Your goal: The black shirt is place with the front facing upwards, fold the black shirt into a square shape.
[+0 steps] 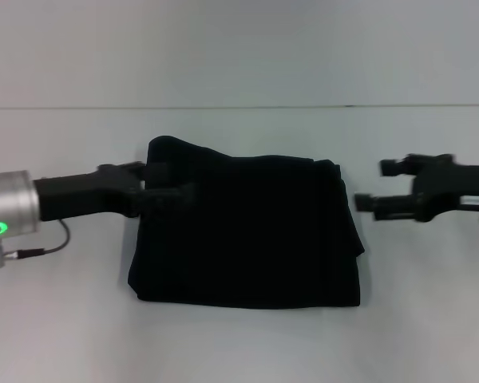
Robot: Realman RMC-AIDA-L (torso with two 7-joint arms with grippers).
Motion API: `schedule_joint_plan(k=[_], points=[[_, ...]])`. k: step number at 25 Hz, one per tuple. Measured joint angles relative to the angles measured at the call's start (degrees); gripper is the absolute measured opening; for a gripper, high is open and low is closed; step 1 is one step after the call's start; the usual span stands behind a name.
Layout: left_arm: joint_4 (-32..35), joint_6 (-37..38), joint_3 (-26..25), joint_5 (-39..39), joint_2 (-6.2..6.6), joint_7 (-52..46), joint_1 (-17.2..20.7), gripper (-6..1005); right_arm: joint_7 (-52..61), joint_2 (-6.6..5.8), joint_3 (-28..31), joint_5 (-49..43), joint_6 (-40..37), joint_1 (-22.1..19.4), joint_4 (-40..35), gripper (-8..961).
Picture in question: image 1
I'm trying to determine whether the black FREE print t-shirt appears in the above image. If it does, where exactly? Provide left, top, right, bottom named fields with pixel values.
left=126, top=136, right=366, bottom=309

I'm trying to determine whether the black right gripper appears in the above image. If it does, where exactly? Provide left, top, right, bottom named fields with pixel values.
left=354, top=153, right=479, bottom=224

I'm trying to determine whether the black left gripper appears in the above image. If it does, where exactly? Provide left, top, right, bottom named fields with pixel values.
left=32, top=160, right=198, bottom=223

